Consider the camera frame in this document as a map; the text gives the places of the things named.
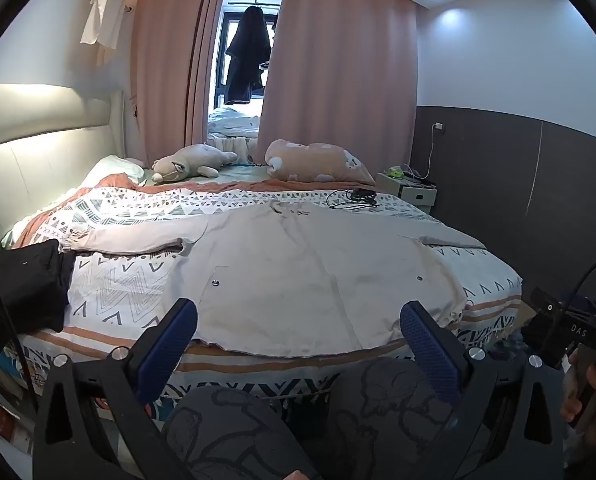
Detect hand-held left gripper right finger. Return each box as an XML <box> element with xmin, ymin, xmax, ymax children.
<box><xmin>399</xmin><ymin>301</ymin><xmax>565</xmax><ymax>480</ymax></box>

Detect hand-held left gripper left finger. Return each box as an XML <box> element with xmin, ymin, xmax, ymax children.
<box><xmin>32</xmin><ymin>298</ymin><xmax>199</xmax><ymax>480</ymax></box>

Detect beige jacket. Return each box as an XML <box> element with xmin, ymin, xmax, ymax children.
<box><xmin>67</xmin><ymin>199</ymin><xmax>486</xmax><ymax>358</ymax></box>

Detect black clothes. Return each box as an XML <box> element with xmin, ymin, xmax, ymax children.
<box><xmin>0</xmin><ymin>239</ymin><xmax>77</xmax><ymax>353</ymax></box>

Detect brown cardboard sheet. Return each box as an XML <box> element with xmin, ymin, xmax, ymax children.
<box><xmin>515</xmin><ymin>300</ymin><xmax>539</xmax><ymax>333</ymax></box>

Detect patterned white duvet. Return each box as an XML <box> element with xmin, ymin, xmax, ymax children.
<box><xmin>0</xmin><ymin>172</ymin><xmax>524</xmax><ymax>411</ymax></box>

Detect grey printed pants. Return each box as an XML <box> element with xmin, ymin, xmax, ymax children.
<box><xmin>160</xmin><ymin>357</ymin><xmax>484</xmax><ymax>480</ymax></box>

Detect cream nightstand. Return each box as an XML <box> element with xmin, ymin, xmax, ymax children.
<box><xmin>375</xmin><ymin>170</ymin><xmax>438</xmax><ymax>208</ymax></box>

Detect grey plush toy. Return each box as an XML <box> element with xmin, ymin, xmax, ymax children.
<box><xmin>151</xmin><ymin>144</ymin><xmax>239</xmax><ymax>184</ymax></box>

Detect light green pillow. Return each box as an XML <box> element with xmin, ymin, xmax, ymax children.
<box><xmin>80</xmin><ymin>156</ymin><xmax>146</xmax><ymax>186</ymax></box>

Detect peach printed pillow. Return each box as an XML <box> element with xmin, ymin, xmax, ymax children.
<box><xmin>264</xmin><ymin>139</ymin><xmax>376</xmax><ymax>186</ymax></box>

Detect beige padded headboard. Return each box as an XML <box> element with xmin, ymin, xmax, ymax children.
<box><xmin>0</xmin><ymin>84</ymin><xmax>126</xmax><ymax>251</ymax></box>

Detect white crumpled bedding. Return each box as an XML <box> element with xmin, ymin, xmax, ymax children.
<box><xmin>208</xmin><ymin>106</ymin><xmax>263</xmax><ymax>136</ymax></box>

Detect pink curtain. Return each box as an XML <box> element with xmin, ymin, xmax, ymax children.
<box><xmin>130</xmin><ymin>0</ymin><xmax>229</xmax><ymax>166</ymax></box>
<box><xmin>257</xmin><ymin>0</ymin><xmax>419</xmax><ymax>171</ymax></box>

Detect dark hanging coat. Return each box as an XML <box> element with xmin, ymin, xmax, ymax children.
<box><xmin>225</xmin><ymin>6</ymin><xmax>271</xmax><ymax>106</ymax></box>

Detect white hanging garment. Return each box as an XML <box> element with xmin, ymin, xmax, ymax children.
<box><xmin>80</xmin><ymin>0</ymin><xmax>138</xmax><ymax>51</ymax></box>

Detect black cable bundle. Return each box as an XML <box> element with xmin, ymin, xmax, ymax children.
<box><xmin>326</xmin><ymin>187</ymin><xmax>380</xmax><ymax>209</ymax></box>

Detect white charger cable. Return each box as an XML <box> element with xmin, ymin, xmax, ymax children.
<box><xmin>420</xmin><ymin>122</ymin><xmax>439</xmax><ymax>181</ymax></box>

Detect black clothes rail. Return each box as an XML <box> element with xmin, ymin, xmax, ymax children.
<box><xmin>228</xmin><ymin>0</ymin><xmax>281</xmax><ymax>11</ymax></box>

